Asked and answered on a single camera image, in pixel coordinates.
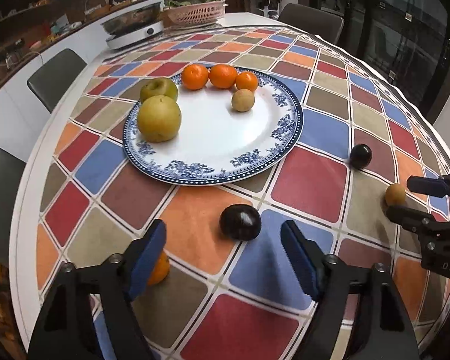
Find white induction cooker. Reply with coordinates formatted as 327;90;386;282
105;20;165;50

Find colourful checkered tablecloth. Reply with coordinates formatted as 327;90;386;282
35;26;450;360

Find black framed glass door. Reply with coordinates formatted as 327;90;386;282
311;0;450;117

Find green leafy vegetables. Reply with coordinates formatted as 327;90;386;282
164;0;226;8

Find yellow pear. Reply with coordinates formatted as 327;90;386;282
137;95;182;143

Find green pear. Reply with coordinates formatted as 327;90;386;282
140;78;179;102

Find small orange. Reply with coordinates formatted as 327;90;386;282
235;72;259;92

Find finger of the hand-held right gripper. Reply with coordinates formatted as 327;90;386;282
406;169;450;205
386;205;437;235

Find steel pan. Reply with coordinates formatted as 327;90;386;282
100;2;164;34

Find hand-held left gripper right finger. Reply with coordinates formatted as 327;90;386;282
280;219;421;360

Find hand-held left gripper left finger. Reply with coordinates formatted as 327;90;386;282
27;218;168;360

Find dark plum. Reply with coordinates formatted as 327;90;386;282
349;144;373;170
219;204;262;241

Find pink plastic basket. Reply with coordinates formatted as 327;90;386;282
161;1;226;28

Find blue and white plate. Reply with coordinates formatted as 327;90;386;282
123;67;304;187

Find white base cabinet with counter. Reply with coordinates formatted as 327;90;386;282
0;0;166;158

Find grey dining chair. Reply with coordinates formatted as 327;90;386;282
0;143;27;267
27;48;88;113
277;3;345;44

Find brown kiwi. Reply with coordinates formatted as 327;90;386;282
231;89;256;112
385;183;407;207

